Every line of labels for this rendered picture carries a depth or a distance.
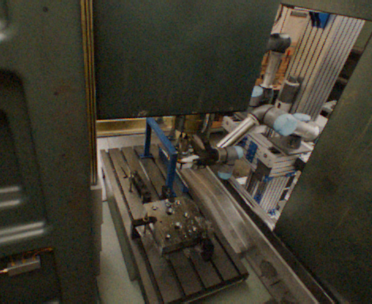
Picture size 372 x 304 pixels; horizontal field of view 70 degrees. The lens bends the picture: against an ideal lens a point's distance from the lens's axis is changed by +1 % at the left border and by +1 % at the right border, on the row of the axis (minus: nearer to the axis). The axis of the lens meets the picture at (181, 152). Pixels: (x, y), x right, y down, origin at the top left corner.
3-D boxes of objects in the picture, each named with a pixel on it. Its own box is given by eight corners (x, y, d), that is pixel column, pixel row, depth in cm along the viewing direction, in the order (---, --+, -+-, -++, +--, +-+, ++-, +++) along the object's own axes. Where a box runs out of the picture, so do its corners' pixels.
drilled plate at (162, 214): (180, 202, 155) (181, 195, 153) (203, 241, 134) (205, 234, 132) (143, 210, 146) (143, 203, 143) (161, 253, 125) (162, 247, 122)
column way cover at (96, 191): (89, 201, 151) (84, 121, 123) (104, 275, 116) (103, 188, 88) (79, 203, 149) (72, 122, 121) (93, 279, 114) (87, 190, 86)
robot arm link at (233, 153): (241, 163, 142) (245, 150, 137) (224, 165, 137) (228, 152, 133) (233, 155, 148) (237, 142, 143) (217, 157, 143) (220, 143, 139)
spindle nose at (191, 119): (166, 119, 122) (169, 94, 116) (197, 117, 128) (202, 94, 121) (177, 136, 110) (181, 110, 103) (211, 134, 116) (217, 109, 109)
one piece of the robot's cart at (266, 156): (294, 150, 211) (299, 141, 206) (307, 160, 201) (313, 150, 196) (256, 157, 194) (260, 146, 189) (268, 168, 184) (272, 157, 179)
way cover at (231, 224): (196, 172, 236) (199, 157, 228) (259, 256, 171) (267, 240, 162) (165, 176, 224) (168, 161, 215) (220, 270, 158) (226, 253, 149)
